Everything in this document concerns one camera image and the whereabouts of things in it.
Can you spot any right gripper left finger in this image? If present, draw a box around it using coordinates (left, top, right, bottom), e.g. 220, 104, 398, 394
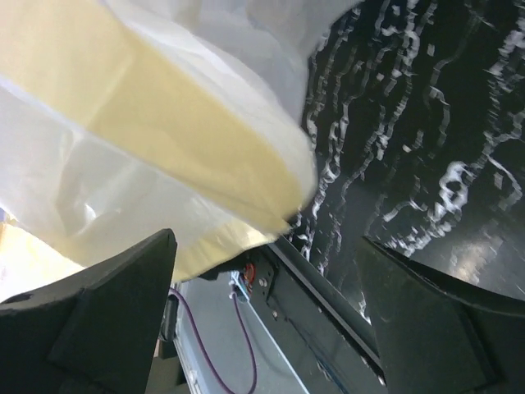
1, 229, 177, 393

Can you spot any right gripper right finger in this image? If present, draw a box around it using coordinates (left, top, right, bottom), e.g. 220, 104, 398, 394
355, 238, 524, 393

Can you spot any cream translucent trash bag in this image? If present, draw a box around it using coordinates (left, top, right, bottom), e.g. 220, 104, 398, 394
1, 1, 353, 299

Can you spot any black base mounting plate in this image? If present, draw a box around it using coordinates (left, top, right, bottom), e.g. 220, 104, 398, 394
212, 241, 389, 394

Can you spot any right connector box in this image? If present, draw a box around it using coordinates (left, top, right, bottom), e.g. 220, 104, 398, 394
229, 263, 256, 303

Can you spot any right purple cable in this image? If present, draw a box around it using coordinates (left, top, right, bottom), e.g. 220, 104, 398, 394
170, 286, 258, 394

